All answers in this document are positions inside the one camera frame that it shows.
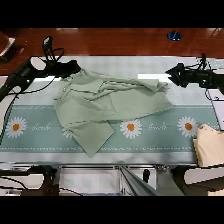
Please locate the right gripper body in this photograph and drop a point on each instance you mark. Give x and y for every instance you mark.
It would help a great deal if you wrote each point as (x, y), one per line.
(179, 75)

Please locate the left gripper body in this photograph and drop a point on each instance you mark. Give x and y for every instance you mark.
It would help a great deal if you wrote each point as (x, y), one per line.
(66, 69)

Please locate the pale green shirt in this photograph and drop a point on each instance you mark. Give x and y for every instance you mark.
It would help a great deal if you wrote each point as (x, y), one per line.
(100, 106)

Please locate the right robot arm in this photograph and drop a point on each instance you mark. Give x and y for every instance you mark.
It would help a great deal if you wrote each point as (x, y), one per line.
(208, 78)

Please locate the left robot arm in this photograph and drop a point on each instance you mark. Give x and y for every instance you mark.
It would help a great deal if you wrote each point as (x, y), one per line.
(20, 75)

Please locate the blue round object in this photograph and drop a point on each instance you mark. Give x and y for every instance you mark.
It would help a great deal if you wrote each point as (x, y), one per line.
(174, 35)

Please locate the cream garment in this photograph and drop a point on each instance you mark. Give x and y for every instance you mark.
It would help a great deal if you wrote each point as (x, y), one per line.
(210, 146)

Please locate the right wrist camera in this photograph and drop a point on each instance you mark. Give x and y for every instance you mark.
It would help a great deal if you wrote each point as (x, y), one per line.
(202, 61)

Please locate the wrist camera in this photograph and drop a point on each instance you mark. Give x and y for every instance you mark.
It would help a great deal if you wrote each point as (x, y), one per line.
(47, 45)
(202, 61)

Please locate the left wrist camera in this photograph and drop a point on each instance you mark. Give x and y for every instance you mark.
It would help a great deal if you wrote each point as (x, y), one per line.
(47, 45)

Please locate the silver frame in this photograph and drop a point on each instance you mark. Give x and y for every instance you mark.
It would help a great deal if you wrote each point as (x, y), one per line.
(136, 184)

